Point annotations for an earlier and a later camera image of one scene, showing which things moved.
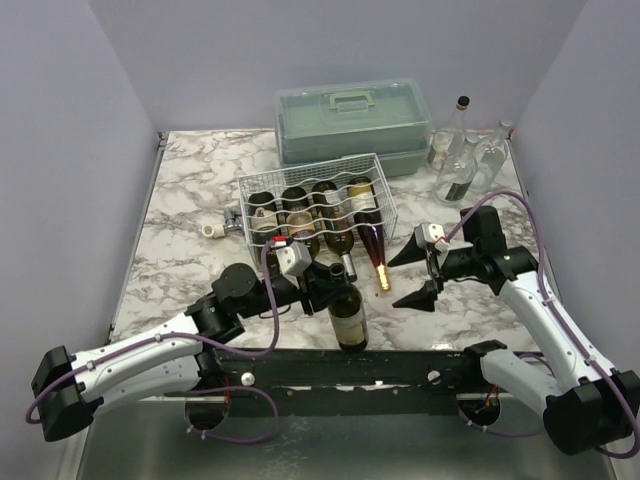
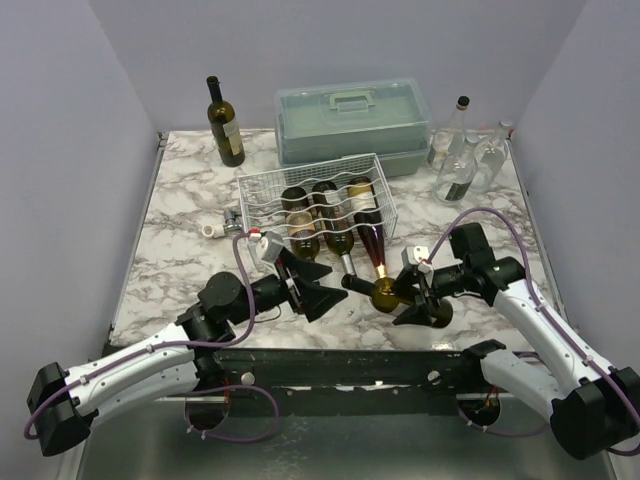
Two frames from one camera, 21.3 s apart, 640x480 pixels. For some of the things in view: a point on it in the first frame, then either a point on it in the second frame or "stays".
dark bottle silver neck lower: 337,224 stays
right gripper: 432,268 → 423,288
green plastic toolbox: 322,120 stays
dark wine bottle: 264,221 → 386,296
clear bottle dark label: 458,175 stays
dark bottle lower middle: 300,219 stays
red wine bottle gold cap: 367,211 stays
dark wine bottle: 348,322 → 223,122
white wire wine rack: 328,205 stays
